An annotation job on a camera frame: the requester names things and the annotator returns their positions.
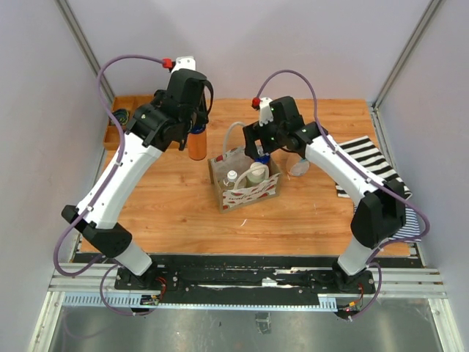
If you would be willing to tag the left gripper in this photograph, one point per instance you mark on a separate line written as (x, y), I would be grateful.
(198, 119)

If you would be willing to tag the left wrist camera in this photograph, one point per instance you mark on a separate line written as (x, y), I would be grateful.
(184, 62)

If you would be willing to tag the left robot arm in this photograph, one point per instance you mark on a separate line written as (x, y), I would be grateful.
(169, 117)

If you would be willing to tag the dark rolled sock green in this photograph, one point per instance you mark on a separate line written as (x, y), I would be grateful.
(121, 117)

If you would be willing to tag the pink cap bottle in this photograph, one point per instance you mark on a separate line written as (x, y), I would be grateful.
(297, 166)

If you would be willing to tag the black white striped cloth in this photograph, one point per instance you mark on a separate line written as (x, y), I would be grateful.
(368, 155)

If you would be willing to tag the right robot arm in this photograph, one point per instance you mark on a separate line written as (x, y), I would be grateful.
(379, 208)

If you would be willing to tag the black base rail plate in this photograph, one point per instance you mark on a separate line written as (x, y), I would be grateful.
(244, 279)

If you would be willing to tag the white cap clear bottle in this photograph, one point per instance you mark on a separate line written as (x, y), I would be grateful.
(229, 181)

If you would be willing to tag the large cream lid bottle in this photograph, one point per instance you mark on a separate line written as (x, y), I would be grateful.
(257, 173)

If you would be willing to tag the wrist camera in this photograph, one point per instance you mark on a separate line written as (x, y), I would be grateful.
(265, 112)
(184, 62)

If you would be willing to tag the wooden compartment tray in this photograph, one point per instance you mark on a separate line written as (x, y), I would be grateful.
(129, 103)

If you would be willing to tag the watermelon print canvas bag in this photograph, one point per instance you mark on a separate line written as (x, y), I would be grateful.
(240, 196)

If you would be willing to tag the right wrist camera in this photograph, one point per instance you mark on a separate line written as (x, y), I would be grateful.
(265, 112)

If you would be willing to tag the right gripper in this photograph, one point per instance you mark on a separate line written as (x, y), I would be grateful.
(254, 136)

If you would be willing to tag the blue spray bottle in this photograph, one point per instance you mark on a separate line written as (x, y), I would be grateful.
(263, 157)

